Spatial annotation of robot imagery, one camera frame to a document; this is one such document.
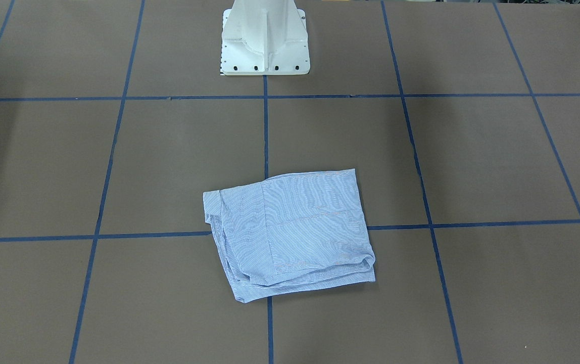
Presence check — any light blue striped shirt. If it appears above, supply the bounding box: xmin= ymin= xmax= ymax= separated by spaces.
xmin=203 ymin=169 xmax=376 ymax=303

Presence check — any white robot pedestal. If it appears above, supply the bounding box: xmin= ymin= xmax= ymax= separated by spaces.
xmin=219 ymin=1 xmax=311 ymax=76

